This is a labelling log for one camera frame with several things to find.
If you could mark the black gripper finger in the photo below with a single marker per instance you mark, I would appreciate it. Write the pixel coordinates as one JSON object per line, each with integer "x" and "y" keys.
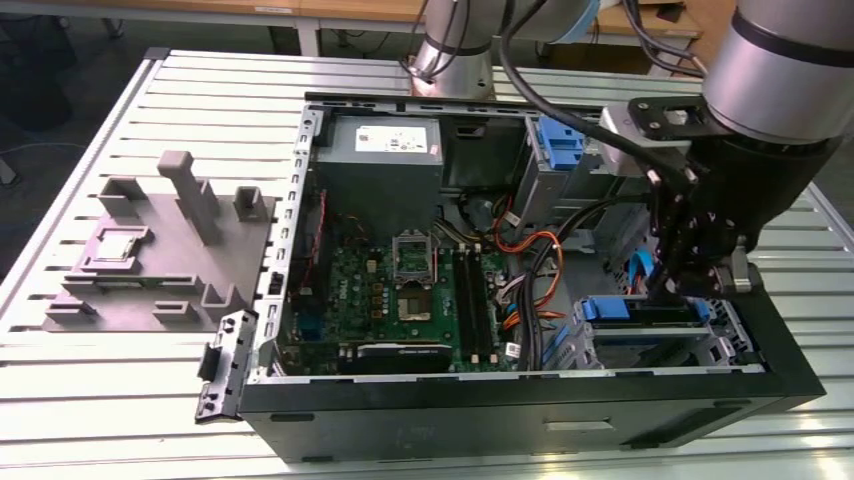
{"x": 670, "y": 225}
{"x": 728, "y": 270}

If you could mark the hard disk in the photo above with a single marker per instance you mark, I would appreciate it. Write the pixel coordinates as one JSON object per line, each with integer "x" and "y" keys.
{"x": 604, "y": 309}

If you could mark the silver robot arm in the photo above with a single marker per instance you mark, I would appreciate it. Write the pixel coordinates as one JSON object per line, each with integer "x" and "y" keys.
{"x": 461, "y": 65}

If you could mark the silver disk bay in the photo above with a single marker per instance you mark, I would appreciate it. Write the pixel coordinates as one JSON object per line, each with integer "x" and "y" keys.
{"x": 648, "y": 331}

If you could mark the silver optical drive cage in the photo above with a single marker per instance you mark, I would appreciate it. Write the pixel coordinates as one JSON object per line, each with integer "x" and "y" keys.
{"x": 554, "y": 190}

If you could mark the blue drive bay latch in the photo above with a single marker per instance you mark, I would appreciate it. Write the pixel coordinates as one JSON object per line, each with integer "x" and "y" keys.
{"x": 561, "y": 145}

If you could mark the black RAM slot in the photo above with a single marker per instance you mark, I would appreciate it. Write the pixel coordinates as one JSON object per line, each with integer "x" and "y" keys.
{"x": 466, "y": 300}
{"x": 484, "y": 300}

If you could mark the brown wooden cabinet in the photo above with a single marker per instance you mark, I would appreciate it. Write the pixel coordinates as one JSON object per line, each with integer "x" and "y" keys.
{"x": 717, "y": 15}

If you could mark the small wooden top desk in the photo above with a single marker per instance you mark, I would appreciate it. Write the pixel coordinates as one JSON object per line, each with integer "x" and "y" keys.
{"x": 610, "y": 27}

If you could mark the CPU socket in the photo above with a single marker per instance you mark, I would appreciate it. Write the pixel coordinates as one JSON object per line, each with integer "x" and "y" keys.
{"x": 416, "y": 309}

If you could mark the grey power supply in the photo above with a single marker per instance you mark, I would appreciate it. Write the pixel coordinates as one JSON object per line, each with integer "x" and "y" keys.
{"x": 374, "y": 190}

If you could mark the black graphics card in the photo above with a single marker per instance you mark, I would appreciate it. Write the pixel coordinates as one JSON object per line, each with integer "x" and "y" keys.
{"x": 401, "y": 352}

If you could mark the green motherboard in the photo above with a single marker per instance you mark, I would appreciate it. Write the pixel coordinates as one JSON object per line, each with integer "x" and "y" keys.
{"x": 361, "y": 300}

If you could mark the black PC case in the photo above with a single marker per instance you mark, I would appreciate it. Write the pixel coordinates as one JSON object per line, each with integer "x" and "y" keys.
{"x": 468, "y": 425}

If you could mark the grey parts rack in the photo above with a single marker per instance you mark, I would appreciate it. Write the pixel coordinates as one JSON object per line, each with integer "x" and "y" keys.
{"x": 174, "y": 280}

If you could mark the green RAM stick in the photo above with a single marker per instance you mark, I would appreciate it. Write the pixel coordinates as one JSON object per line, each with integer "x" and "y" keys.
{"x": 127, "y": 285}

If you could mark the long wooden top desk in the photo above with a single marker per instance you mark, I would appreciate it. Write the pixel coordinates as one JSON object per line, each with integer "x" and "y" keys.
{"x": 201, "y": 6}

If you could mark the silver CPU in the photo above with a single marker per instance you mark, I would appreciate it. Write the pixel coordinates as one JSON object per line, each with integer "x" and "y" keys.
{"x": 117, "y": 247}

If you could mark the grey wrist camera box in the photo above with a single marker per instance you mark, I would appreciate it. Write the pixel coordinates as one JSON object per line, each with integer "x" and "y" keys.
{"x": 621, "y": 150}

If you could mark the metal case latch bracket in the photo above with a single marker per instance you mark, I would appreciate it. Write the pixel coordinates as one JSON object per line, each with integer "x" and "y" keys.
{"x": 234, "y": 360}

